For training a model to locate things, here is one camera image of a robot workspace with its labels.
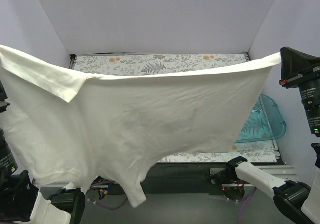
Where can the teal transparent plastic tray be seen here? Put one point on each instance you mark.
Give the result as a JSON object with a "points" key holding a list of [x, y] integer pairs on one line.
{"points": [[264, 123]]}

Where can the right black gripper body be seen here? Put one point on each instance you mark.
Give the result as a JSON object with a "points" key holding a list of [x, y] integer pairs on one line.
{"points": [[300, 81]]}

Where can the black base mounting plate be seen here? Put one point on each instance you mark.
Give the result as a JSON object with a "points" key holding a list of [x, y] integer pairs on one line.
{"points": [[176, 178]]}

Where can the white t shirt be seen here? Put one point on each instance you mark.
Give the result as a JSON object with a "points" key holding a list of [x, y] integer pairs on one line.
{"points": [[68, 126]]}

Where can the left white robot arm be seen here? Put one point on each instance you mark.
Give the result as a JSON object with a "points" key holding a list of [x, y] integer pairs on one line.
{"points": [[21, 202]]}

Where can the floral patterned table mat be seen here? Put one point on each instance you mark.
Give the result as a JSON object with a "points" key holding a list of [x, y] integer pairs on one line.
{"points": [[138, 64]]}

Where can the aluminium front frame rail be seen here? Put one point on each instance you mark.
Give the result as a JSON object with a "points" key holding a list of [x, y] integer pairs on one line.
{"points": [[251, 175]]}

